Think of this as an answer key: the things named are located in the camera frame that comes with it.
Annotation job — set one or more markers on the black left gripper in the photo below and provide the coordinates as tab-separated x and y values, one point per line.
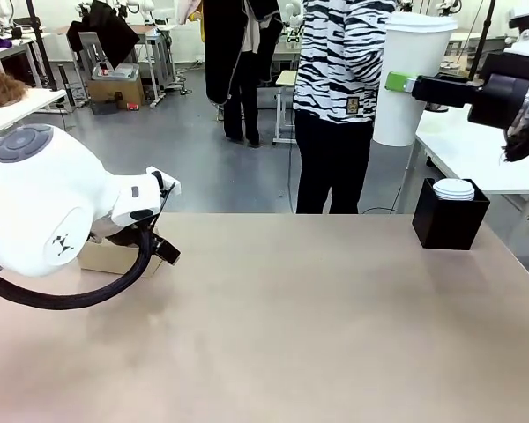
119	235

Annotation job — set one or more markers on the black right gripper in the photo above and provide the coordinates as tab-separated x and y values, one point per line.
502	94

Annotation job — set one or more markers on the white paper cup with lid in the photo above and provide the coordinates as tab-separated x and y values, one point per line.
405	53

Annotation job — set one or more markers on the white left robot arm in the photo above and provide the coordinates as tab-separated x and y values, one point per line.
39	202

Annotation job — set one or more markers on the beige cardboard box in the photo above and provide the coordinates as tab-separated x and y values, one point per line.
106	260

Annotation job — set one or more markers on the white table with legs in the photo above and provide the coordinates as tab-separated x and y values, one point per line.
458	154

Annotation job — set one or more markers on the black slanted pole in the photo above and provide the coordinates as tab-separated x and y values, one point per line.
482	39

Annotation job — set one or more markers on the stack of white lids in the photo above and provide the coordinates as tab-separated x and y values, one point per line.
454	189

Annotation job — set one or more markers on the person in zebra hoodie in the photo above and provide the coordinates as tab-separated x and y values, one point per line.
335	88

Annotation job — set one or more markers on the black square container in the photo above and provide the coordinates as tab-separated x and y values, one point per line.
449	224

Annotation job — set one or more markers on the brown cardboard floor box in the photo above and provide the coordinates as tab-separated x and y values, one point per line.
114	91

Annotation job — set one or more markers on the grey plastic bin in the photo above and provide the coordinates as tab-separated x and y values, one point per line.
116	71

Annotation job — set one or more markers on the grey background workbench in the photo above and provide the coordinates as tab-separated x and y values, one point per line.
154	57

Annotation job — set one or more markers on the person in black coat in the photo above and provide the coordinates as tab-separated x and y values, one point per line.
242	66

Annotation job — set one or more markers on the white side table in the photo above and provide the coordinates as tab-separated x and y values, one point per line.
13	110

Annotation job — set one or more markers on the black hanging cloth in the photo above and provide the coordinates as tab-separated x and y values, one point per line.
103	33

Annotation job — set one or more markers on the brown furry wig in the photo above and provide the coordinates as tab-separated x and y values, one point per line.
2	90

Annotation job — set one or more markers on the black tripod pole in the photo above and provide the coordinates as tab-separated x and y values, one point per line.
42	48

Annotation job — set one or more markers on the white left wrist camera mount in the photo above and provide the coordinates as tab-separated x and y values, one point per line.
169	184

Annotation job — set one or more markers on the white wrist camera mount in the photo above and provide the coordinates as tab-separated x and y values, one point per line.
526	35
169	184

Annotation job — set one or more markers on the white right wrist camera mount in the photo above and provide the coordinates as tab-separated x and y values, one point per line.
526	35

